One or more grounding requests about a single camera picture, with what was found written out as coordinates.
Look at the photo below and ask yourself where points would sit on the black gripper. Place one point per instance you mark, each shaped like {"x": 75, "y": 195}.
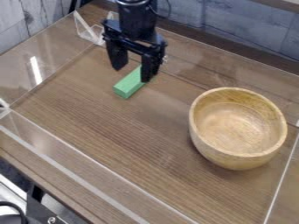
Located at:
{"x": 132, "y": 34}

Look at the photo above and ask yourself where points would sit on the green rectangular block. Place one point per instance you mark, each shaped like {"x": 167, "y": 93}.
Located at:
{"x": 129, "y": 84}

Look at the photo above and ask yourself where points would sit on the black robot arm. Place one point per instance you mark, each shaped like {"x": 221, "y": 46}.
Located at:
{"x": 137, "y": 4}

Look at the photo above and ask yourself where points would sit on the wooden bowl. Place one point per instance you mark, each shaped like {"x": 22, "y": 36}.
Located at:
{"x": 237, "y": 128}

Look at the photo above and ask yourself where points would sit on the clear acrylic corner bracket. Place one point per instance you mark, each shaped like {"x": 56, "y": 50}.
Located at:
{"x": 91, "y": 33}

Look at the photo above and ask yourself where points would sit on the clear acrylic tray wall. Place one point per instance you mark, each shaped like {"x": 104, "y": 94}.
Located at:
{"x": 97, "y": 193}

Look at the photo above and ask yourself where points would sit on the black table frame leg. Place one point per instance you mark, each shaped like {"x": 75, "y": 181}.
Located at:
{"x": 44, "y": 210}

